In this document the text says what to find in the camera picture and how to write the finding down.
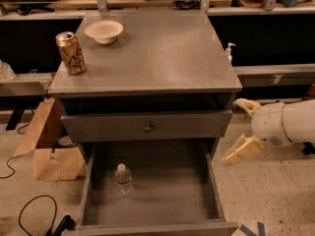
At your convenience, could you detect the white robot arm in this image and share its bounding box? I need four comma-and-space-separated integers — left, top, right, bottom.
223, 98, 315, 165

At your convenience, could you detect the closed grey top drawer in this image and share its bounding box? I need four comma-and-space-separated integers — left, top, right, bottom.
61, 110, 232, 143

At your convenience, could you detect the black plug adapter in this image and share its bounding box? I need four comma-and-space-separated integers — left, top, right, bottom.
52, 214, 76, 236

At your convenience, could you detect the gold soda can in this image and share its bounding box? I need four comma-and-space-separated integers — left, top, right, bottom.
55, 31, 86, 75

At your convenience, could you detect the black floor cable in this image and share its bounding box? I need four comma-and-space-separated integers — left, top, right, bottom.
18, 194, 58, 236

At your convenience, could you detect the open grey middle drawer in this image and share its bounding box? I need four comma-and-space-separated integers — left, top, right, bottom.
64, 140, 238, 236

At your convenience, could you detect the white pump dispenser bottle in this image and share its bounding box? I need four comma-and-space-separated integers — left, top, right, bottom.
225, 42, 235, 64

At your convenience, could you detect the grey drawer cabinet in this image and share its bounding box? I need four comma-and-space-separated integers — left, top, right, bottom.
47, 9, 244, 236

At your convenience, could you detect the white paper bowl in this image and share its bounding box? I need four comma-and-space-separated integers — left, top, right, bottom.
85, 21, 124, 44

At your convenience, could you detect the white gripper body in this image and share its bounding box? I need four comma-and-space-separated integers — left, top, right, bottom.
251, 102, 292, 147

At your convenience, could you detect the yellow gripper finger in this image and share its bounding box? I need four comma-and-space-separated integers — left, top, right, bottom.
221, 134, 265, 166
234, 98, 262, 117

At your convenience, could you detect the clear plastic water bottle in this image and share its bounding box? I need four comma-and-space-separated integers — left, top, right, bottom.
115, 163, 133, 197

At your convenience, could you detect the orange bottle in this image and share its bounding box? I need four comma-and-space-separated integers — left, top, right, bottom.
304, 84, 315, 100

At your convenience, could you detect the brown paper bag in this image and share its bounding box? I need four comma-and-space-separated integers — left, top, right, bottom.
14, 97, 87, 180

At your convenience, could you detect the round metal drawer knob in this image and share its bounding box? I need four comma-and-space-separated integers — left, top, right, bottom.
144, 124, 154, 133

